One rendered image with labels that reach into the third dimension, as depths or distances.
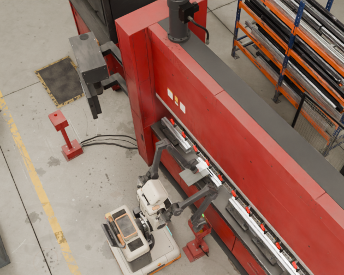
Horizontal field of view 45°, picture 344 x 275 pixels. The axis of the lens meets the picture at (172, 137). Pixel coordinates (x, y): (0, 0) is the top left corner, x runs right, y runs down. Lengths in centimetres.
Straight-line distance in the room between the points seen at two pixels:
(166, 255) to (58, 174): 188
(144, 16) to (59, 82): 303
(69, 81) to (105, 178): 182
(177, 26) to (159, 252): 248
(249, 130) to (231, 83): 45
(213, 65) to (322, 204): 137
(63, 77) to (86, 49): 255
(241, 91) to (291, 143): 57
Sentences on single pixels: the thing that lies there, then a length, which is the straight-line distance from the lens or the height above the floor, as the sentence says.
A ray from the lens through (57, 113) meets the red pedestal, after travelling 518.
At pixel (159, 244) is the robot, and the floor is 28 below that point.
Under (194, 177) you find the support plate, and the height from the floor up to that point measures 100.
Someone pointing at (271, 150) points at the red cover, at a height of 230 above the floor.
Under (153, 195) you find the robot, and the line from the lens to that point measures 377.
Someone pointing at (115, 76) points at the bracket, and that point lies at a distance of 484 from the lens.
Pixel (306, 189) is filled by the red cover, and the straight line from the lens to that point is 285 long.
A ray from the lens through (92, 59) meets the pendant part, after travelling 403.
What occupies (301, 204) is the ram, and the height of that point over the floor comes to 207.
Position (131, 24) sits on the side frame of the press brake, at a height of 230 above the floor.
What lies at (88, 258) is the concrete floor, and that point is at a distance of 510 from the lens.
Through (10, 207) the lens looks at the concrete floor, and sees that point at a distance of 565.
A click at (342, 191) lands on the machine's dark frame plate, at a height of 230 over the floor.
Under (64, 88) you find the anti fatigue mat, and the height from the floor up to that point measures 1.
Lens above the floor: 476
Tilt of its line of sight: 56 degrees down
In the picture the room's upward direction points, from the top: 3 degrees counter-clockwise
